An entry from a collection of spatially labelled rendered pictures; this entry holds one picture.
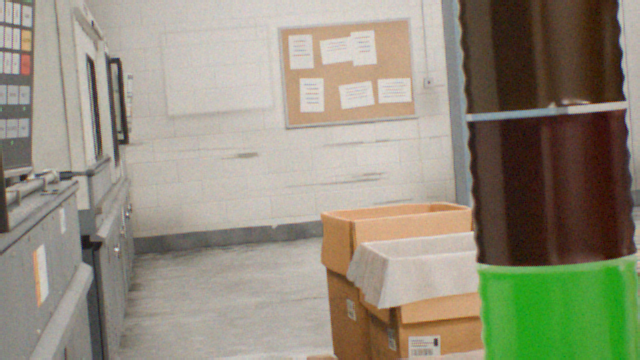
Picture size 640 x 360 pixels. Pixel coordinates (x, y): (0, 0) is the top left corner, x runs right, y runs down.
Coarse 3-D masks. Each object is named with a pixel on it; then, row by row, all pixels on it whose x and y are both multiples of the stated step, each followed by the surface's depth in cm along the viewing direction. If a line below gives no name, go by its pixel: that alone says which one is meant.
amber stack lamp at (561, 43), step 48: (480, 0) 29; (528, 0) 28; (576, 0) 28; (480, 48) 29; (528, 48) 28; (576, 48) 28; (480, 96) 29; (528, 96) 28; (576, 96) 28; (624, 96) 29
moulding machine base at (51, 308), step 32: (32, 192) 337; (64, 192) 336; (32, 224) 247; (64, 224) 341; (0, 256) 205; (32, 256) 253; (64, 256) 332; (0, 288) 201; (32, 288) 248; (64, 288) 323; (0, 320) 198; (32, 320) 243; (64, 320) 289; (0, 352) 195; (32, 352) 238; (64, 352) 303
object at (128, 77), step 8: (128, 80) 782; (128, 88) 783; (128, 96) 785; (128, 104) 786; (120, 112) 781; (128, 112) 786; (120, 120) 781; (128, 120) 788; (120, 128) 782; (128, 128) 788
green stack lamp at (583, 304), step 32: (480, 288) 30; (512, 288) 29; (544, 288) 28; (576, 288) 28; (608, 288) 28; (512, 320) 29; (544, 320) 28; (576, 320) 28; (608, 320) 28; (512, 352) 29; (544, 352) 28; (576, 352) 28; (608, 352) 28
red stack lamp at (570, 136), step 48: (480, 144) 29; (528, 144) 28; (576, 144) 28; (624, 144) 29; (480, 192) 29; (528, 192) 28; (576, 192) 28; (624, 192) 29; (480, 240) 29; (528, 240) 28; (576, 240) 28; (624, 240) 29
